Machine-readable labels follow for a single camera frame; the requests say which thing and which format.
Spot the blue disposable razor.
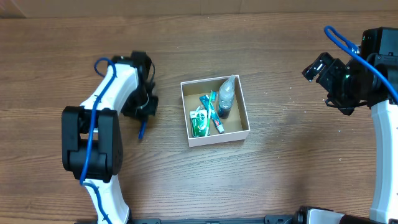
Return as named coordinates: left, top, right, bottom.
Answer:
left=138, top=120, right=147, bottom=140

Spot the green Dettol soap bar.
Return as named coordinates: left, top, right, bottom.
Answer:
left=190, top=105, right=210, bottom=138

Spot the Colgate toothpaste tube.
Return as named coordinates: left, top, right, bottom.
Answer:
left=200, top=95, right=224, bottom=134

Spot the green white toothbrush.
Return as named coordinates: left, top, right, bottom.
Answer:
left=205, top=90, right=216, bottom=136

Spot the clear bottle with dark liquid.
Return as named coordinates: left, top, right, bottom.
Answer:
left=217, top=75, right=236, bottom=119

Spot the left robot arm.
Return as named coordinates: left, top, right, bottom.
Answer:
left=62, top=51, right=159, bottom=223

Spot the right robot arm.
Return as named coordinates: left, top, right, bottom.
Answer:
left=295, top=51, right=397, bottom=223

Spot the white cardboard box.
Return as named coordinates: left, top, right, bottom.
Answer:
left=180, top=75, right=251, bottom=147

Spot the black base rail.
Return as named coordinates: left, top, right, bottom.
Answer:
left=127, top=215, right=294, bottom=224

